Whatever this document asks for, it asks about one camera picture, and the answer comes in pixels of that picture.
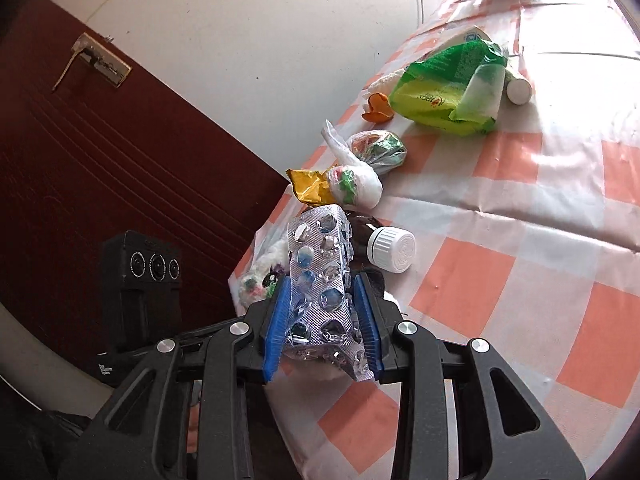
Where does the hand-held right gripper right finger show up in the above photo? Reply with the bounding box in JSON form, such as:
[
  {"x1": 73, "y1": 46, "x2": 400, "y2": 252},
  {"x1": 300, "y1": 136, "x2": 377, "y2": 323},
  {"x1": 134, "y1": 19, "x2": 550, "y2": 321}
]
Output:
[{"x1": 351, "y1": 269, "x2": 587, "y2": 480}]

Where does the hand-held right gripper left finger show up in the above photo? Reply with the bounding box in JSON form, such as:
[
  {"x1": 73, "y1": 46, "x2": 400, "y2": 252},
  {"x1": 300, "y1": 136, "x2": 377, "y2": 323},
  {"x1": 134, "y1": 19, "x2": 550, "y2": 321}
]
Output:
[{"x1": 57, "y1": 275, "x2": 301, "y2": 480}]

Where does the silver pill blister pack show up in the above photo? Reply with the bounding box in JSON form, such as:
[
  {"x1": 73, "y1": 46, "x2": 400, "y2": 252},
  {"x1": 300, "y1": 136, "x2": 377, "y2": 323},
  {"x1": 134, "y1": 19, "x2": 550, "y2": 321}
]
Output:
[{"x1": 282, "y1": 204, "x2": 376, "y2": 383}]

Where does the brown bottle with white cap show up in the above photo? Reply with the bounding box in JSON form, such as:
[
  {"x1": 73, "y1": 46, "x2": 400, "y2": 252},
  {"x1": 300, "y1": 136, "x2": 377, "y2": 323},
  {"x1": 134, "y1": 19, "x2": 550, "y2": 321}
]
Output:
[{"x1": 345, "y1": 212, "x2": 417, "y2": 275}]

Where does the knotted white plastic bag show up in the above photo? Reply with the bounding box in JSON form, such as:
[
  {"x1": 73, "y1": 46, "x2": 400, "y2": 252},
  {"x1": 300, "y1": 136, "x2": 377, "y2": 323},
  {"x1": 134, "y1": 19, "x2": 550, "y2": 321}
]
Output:
[{"x1": 321, "y1": 119, "x2": 383, "y2": 208}]

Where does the crumpled yellow wrapper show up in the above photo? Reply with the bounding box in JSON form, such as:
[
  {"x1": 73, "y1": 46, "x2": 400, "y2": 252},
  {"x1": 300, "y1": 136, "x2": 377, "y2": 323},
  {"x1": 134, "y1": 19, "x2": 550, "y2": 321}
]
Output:
[{"x1": 286, "y1": 168, "x2": 333, "y2": 206}]

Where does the dark red wooden door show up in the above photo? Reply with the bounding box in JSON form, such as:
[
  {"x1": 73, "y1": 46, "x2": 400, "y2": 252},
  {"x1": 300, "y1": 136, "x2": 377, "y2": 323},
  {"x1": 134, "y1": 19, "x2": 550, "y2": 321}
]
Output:
[{"x1": 0, "y1": 0, "x2": 293, "y2": 321}]

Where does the orange white checkered tablecloth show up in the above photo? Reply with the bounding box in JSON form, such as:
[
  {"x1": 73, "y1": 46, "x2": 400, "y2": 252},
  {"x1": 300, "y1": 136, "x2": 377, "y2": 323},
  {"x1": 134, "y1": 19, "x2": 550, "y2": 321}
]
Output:
[{"x1": 227, "y1": 0, "x2": 640, "y2": 480}]

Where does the clear bag with green scraps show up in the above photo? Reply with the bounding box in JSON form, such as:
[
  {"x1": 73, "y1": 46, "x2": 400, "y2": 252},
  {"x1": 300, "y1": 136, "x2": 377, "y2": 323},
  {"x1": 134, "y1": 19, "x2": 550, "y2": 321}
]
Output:
[{"x1": 348, "y1": 130, "x2": 408, "y2": 176}]

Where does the orange peel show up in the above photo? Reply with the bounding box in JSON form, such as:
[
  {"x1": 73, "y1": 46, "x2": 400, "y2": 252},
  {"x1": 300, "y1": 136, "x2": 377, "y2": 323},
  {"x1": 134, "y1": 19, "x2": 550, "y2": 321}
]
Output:
[{"x1": 361, "y1": 94, "x2": 396, "y2": 123}]

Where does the green plastic bag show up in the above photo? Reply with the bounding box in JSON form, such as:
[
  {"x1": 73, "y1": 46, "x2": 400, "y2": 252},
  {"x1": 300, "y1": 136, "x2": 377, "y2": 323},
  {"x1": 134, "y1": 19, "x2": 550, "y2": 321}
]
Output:
[{"x1": 389, "y1": 40, "x2": 511, "y2": 136}]

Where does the white orange toy figure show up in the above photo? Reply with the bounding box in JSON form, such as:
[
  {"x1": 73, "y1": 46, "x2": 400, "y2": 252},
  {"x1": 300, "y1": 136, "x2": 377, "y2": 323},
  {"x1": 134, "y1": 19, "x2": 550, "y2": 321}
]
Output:
[{"x1": 367, "y1": 67, "x2": 406, "y2": 96}]

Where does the white cylindrical bottle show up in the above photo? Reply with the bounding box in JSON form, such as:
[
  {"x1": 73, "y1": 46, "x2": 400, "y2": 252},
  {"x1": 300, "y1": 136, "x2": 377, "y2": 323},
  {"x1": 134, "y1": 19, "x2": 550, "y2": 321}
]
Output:
[{"x1": 505, "y1": 69, "x2": 533, "y2": 106}]

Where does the white and blue carton box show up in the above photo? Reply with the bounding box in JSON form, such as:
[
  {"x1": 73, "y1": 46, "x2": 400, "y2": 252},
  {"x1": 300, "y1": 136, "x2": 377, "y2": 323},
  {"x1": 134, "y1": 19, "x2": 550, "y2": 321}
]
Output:
[{"x1": 430, "y1": 25, "x2": 493, "y2": 55}]

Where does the brass door handle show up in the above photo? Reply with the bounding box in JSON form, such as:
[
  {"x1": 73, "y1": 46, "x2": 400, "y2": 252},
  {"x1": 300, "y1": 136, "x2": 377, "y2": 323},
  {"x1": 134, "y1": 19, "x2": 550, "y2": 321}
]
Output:
[{"x1": 52, "y1": 32, "x2": 132, "y2": 92}]

